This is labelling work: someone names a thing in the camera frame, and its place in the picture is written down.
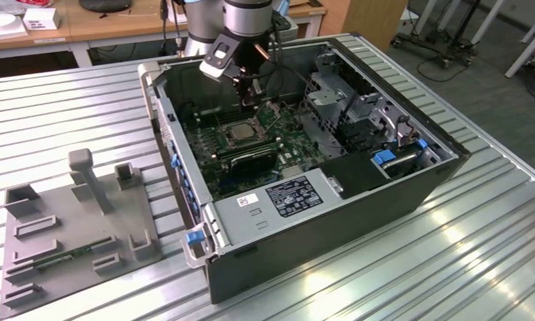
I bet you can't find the CPU socket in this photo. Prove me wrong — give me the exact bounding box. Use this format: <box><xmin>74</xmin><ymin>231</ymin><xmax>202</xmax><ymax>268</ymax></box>
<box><xmin>216</xmin><ymin>116</ymin><xmax>273</xmax><ymax>148</ymax></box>

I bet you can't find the metal drive cage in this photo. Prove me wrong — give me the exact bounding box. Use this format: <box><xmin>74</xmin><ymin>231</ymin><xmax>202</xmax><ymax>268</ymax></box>
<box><xmin>303</xmin><ymin>49</ymin><xmax>429</xmax><ymax>158</ymax></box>

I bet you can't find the green motherboard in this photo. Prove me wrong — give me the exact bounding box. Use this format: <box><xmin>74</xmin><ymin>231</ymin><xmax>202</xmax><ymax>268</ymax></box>
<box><xmin>180</xmin><ymin>100</ymin><xmax>341</xmax><ymax>198</ymax></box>

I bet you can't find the wooden cabinet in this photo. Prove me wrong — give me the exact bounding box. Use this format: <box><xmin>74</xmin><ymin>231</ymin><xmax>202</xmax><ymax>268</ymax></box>
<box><xmin>342</xmin><ymin>0</ymin><xmax>407</xmax><ymax>51</ymax></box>

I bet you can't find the black graphics card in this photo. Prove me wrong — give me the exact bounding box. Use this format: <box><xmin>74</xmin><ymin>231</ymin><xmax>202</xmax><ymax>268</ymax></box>
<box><xmin>228</xmin><ymin>148</ymin><xmax>282</xmax><ymax>177</ymax></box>

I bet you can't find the wooden desk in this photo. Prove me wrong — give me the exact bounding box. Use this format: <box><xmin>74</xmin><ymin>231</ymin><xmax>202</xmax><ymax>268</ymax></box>
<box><xmin>0</xmin><ymin>0</ymin><xmax>330</xmax><ymax>70</ymax></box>

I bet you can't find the black round monitor base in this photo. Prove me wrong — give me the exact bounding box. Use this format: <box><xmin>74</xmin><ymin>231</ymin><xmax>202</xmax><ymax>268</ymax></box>
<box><xmin>79</xmin><ymin>0</ymin><xmax>134</xmax><ymax>13</ymax></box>

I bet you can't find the silver power supply unit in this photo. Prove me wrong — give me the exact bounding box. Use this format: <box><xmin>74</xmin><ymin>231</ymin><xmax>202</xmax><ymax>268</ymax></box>
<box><xmin>203</xmin><ymin>167</ymin><xmax>346</xmax><ymax>250</ymax></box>

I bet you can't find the black wheeled stand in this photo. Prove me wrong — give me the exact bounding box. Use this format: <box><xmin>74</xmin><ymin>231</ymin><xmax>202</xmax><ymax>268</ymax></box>
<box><xmin>391</xmin><ymin>0</ymin><xmax>481</xmax><ymax>70</ymax></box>

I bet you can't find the white cardboard box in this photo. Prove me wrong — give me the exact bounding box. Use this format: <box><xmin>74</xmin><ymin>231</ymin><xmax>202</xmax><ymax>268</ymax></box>
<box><xmin>22</xmin><ymin>7</ymin><xmax>63</xmax><ymax>31</ymax></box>

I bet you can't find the blue case latch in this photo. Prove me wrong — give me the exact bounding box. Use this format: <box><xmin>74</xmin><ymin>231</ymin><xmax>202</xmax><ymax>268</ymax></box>
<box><xmin>183</xmin><ymin>229</ymin><xmax>206</xmax><ymax>247</ymax></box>

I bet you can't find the dark grey PC case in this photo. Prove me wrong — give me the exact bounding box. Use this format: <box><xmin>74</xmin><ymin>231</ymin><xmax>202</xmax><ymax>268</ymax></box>
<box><xmin>136</xmin><ymin>35</ymin><xmax>473</xmax><ymax>305</ymax></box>

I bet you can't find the grey parts rack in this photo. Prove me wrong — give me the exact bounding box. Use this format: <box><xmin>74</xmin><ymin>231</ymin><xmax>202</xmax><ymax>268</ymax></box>
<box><xmin>0</xmin><ymin>148</ymin><xmax>166</xmax><ymax>318</ymax></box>

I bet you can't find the green RAM stick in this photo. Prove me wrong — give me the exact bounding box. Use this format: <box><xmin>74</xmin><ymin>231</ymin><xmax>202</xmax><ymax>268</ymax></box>
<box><xmin>30</xmin><ymin>244</ymin><xmax>96</xmax><ymax>271</ymax></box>

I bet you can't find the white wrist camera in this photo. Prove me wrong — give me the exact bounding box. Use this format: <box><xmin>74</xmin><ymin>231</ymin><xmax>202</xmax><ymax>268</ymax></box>
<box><xmin>199</xmin><ymin>33</ymin><xmax>246</xmax><ymax>80</ymax></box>

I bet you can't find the blue drive handle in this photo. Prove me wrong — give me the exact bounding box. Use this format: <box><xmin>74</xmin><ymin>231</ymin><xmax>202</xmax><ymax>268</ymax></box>
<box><xmin>369</xmin><ymin>149</ymin><xmax>397</xmax><ymax>170</ymax></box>

